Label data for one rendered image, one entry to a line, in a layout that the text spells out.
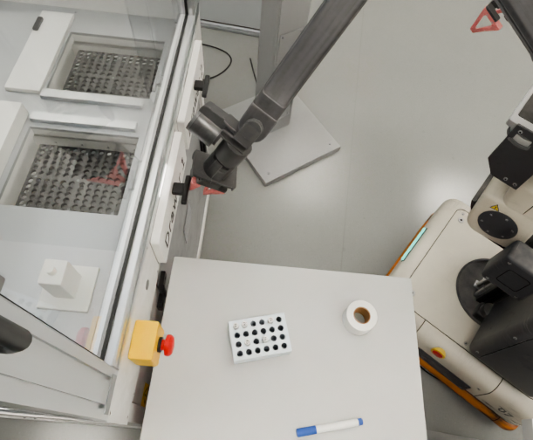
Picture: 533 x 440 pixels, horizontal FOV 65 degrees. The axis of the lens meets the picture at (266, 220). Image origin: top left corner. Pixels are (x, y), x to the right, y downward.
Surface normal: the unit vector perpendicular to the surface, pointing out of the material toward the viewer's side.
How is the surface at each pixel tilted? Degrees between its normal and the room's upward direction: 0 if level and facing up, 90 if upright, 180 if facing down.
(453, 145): 0
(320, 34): 58
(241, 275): 0
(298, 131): 3
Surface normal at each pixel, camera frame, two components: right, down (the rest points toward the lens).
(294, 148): 0.10, -0.43
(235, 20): -0.17, 0.86
